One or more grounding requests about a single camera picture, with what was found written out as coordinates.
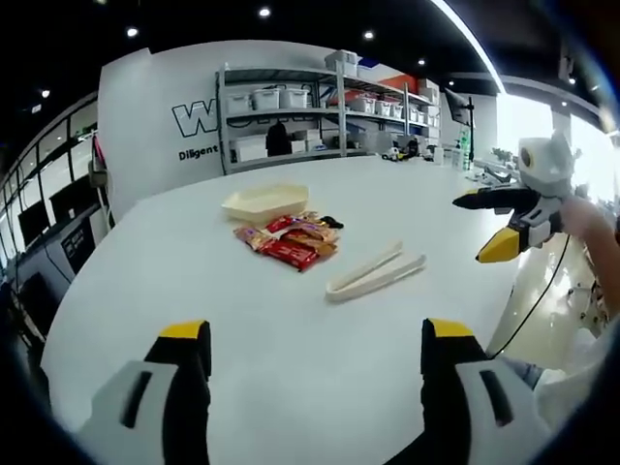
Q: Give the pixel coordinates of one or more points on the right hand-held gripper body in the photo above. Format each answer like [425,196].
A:
[545,194]

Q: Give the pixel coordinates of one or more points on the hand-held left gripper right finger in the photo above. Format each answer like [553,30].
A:
[484,392]

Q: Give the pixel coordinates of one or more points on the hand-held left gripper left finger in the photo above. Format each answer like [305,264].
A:
[145,387]

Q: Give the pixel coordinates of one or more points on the beige food tongs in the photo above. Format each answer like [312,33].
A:
[373,278]

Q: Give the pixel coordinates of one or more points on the orange food packet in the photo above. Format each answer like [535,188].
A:
[249,236]

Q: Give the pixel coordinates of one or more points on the brown food packet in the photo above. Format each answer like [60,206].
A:
[312,239]

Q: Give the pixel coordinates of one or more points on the large red food packet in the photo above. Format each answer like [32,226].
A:
[290,256]

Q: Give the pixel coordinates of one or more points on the small red food packet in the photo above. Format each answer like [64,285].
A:
[283,225]

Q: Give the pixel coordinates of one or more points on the beige paper tray container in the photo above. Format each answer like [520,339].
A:
[266,201]

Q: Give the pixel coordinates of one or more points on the person's right hand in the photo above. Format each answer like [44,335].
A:
[588,220]

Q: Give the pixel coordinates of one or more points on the green bottles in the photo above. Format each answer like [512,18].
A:
[465,150]

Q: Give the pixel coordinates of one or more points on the person's white clothing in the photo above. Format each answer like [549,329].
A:
[581,373]

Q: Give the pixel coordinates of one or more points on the yellow black device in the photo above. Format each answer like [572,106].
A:
[402,150]

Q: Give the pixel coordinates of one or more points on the dark grey cabinet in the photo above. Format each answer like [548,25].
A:
[72,247]

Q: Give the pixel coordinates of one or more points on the small black object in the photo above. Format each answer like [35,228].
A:
[333,222]

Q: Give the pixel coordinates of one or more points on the grey metal shelving unit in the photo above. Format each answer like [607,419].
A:
[341,114]

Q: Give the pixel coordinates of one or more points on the black screen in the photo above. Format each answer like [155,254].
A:
[34,220]

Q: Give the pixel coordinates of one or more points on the black backpack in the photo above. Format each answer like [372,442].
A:
[277,139]

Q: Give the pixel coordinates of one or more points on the row of white storage bins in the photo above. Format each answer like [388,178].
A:
[266,99]

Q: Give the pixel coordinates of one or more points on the white box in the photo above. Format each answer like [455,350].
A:
[248,149]

